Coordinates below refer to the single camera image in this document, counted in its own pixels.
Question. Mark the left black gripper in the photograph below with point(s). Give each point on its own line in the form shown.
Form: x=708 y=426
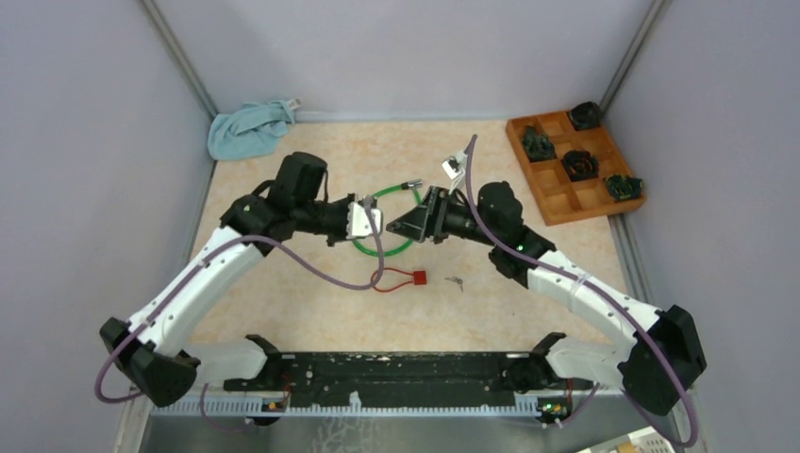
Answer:
x=344 y=203

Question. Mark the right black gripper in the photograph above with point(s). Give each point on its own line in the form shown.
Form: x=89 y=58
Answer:
x=437 y=204

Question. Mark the green cable lock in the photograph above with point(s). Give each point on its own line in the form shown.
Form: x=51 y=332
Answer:
x=413 y=186

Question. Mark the red cable padlock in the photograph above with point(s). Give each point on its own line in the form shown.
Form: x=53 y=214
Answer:
x=393 y=279

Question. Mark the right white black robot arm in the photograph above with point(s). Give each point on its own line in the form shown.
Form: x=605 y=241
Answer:
x=581 y=294

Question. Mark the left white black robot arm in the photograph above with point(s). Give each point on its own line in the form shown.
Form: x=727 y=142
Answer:
x=206 y=281

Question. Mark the silver key pair lower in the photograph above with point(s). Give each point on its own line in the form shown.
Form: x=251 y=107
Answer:
x=456 y=280

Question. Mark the light blue cloth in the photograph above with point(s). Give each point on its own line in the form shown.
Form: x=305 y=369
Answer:
x=252 y=131

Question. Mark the dark green flower left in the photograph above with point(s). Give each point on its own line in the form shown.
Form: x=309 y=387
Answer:
x=537 y=146

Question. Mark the dark green flower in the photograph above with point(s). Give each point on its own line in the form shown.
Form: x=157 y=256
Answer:
x=537 y=146
x=624 y=188

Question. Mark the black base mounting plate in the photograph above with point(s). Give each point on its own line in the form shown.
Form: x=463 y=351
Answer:
x=447 y=380

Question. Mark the orange wooden compartment tray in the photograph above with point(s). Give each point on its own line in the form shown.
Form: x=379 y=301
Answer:
x=560 y=199

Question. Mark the dark orange flower centre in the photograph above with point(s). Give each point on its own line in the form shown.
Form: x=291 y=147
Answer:
x=580 y=165

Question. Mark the dark flower top corner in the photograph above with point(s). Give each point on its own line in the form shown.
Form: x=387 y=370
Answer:
x=585 y=116

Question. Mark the dark green flower right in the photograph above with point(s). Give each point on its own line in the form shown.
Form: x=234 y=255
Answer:
x=624 y=188

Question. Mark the white plastic basket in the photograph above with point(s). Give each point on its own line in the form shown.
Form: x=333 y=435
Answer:
x=644 y=440

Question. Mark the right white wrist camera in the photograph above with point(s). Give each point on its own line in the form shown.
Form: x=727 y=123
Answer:
x=454 y=167

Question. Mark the aluminium frame rail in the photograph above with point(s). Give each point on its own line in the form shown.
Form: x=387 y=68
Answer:
x=654 y=375

